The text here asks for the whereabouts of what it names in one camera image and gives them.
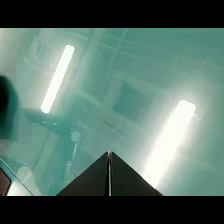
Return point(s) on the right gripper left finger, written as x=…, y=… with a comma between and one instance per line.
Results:
x=95, y=181

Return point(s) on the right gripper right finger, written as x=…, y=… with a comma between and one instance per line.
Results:
x=125, y=181

